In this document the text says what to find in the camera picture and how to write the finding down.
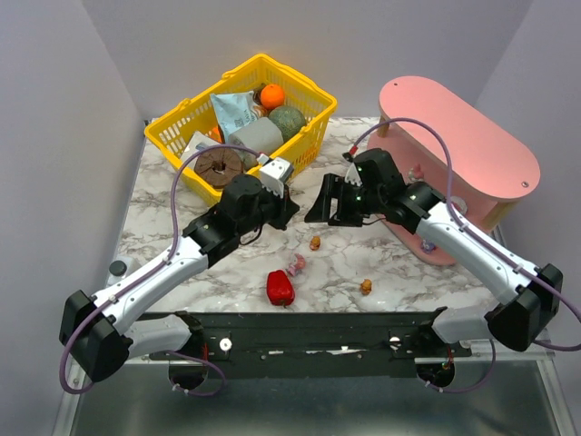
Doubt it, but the pink ring toy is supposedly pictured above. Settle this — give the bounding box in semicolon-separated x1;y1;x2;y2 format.
408;164;424;182

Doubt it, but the pink pig toy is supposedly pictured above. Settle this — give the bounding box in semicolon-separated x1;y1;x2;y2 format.
286;253;306;277

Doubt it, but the purple bunny toy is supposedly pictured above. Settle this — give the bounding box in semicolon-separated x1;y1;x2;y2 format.
420;239;437;254

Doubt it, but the red bell pepper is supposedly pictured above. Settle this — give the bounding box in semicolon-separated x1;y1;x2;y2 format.
266;270;295;307

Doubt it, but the purple flower toy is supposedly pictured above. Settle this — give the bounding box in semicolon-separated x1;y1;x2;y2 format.
450;195;468;214

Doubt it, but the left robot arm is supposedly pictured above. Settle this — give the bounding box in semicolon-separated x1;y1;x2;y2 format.
59;173;299;382

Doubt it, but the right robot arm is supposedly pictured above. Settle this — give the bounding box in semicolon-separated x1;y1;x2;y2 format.
305;149;563;352

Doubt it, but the pink three-tier shelf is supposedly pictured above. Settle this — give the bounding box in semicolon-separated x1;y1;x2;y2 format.
365;75;541;267

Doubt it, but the orange bear toy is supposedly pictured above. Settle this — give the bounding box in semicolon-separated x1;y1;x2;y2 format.
310;236;321;251
359;279;372;295

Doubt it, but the grey paper towel roll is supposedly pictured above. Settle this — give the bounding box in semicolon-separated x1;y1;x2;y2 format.
228;117;284;154

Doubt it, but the green melon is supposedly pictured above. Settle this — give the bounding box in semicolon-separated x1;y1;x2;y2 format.
269;105;307;142

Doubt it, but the orange fruit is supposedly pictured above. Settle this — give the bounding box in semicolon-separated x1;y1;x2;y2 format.
212;126;223;142
260;84;285;111

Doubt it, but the light blue chips bag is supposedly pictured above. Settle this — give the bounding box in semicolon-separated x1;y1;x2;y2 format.
210;91;260;140

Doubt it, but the yellow plastic shopping basket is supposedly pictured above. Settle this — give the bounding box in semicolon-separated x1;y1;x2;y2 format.
144;54;337;205

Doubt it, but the white bottle black cap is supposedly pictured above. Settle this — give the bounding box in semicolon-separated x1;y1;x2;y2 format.
107;256;139;286

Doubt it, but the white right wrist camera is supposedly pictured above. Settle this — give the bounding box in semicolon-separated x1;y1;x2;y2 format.
342;152;362;187

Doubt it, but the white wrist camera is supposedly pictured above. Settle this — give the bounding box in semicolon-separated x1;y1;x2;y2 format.
257;154;294;198
342;152;362;187

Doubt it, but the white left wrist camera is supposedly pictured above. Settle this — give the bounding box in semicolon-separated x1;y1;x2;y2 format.
257;154;294;198

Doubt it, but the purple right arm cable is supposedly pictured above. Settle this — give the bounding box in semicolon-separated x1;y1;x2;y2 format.
347;117;581;394

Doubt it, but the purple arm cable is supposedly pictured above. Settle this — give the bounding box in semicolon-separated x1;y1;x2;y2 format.
60;144;273;397
347;117;581;394

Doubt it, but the white package blue handle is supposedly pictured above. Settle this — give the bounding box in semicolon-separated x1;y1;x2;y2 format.
180;131;219;166

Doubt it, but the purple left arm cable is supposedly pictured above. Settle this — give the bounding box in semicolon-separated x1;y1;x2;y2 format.
60;144;273;397

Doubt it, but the black mounting rail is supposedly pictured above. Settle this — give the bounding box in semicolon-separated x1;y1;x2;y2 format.
176;311;471;379

